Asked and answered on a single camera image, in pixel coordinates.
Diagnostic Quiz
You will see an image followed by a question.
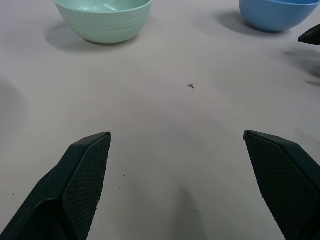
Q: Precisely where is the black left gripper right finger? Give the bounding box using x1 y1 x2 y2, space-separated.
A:
243 130 320 240

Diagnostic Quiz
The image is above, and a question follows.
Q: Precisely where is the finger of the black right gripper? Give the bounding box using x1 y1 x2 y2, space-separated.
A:
297 24 320 46

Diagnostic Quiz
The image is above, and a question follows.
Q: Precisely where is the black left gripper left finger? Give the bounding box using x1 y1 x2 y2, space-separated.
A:
0 131 112 240

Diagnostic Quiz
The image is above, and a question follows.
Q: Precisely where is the blue bowl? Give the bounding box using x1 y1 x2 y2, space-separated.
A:
238 0 320 33

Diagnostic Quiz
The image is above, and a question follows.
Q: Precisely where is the green ribbed bowl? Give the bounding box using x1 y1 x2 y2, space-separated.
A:
53 0 153 45

